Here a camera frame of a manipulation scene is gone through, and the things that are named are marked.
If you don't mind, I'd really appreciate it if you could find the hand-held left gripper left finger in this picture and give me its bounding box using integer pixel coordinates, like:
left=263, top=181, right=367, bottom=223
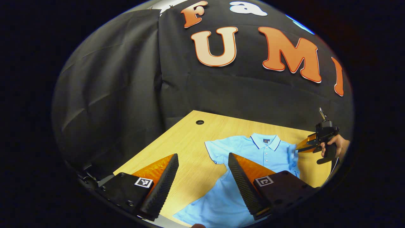
left=97, top=154, right=179, bottom=221

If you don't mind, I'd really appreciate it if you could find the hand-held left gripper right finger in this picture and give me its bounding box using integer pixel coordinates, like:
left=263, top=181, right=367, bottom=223
left=228, top=153, right=320, bottom=220

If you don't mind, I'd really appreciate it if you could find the light blue polo T-shirt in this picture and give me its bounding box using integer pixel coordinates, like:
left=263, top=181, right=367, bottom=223
left=172, top=133, right=301, bottom=228

